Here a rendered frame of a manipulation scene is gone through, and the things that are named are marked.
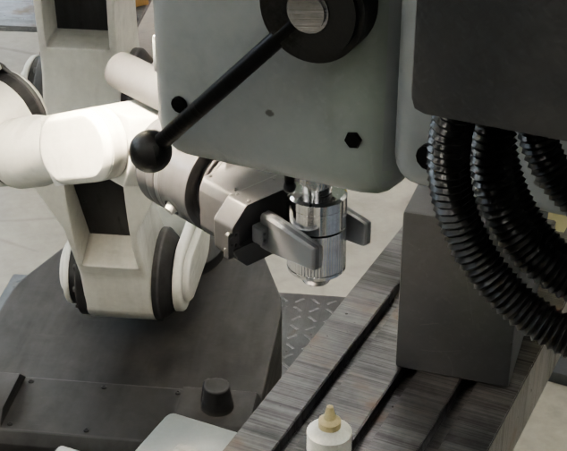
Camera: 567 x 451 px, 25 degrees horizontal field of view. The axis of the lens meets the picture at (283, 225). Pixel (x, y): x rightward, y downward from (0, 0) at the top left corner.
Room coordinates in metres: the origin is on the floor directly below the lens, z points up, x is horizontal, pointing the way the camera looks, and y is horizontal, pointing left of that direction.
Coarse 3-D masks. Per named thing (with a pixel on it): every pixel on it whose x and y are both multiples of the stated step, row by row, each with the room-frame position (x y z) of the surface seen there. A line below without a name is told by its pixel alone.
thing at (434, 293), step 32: (416, 192) 1.15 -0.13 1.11; (416, 224) 1.11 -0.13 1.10; (416, 256) 1.11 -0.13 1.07; (448, 256) 1.10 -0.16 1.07; (416, 288) 1.10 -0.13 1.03; (448, 288) 1.09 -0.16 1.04; (416, 320) 1.10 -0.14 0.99; (448, 320) 1.09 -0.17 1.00; (480, 320) 1.08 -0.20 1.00; (416, 352) 1.10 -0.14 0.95; (448, 352) 1.09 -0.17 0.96; (480, 352) 1.08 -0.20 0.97; (512, 352) 1.08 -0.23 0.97
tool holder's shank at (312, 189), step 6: (300, 180) 0.88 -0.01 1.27; (306, 186) 0.87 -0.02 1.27; (312, 186) 0.87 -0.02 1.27; (318, 186) 0.87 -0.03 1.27; (324, 186) 0.87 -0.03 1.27; (330, 186) 0.87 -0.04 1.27; (306, 192) 0.88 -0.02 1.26; (312, 192) 0.88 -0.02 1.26; (318, 192) 0.87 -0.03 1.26; (324, 192) 0.88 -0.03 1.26; (330, 192) 0.88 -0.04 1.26
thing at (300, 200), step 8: (296, 184) 0.90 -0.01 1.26; (296, 192) 0.88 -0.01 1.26; (336, 192) 0.88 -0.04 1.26; (344, 192) 0.88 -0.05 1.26; (288, 200) 0.88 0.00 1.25; (296, 200) 0.87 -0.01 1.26; (304, 200) 0.87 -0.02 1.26; (312, 200) 0.87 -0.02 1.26; (320, 200) 0.87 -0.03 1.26; (328, 200) 0.87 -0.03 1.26; (336, 200) 0.87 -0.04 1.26; (344, 200) 0.88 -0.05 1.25; (296, 208) 0.87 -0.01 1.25; (304, 208) 0.87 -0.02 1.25; (312, 208) 0.86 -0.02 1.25; (320, 208) 0.86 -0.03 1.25; (328, 208) 0.86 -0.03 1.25; (336, 208) 0.87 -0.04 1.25; (312, 216) 0.86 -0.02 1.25; (320, 216) 0.86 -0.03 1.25
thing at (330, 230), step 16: (288, 208) 0.88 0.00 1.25; (304, 224) 0.86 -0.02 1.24; (320, 224) 0.86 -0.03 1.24; (336, 224) 0.87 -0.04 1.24; (320, 240) 0.86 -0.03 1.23; (336, 240) 0.87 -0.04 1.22; (336, 256) 0.87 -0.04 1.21; (304, 272) 0.86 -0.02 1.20; (320, 272) 0.86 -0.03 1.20; (336, 272) 0.87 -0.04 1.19
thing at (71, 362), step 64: (0, 320) 1.73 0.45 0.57; (64, 320) 1.73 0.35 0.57; (128, 320) 1.73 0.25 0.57; (192, 320) 1.73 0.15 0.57; (256, 320) 1.73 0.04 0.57; (0, 384) 1.51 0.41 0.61; (64, 384) 1.53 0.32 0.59; (128, 384) 1.56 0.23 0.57; (192, 384) 1.56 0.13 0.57; (256, 384) 1.56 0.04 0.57; (0, 448) 1.42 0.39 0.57; (128, 448) 1.40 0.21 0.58
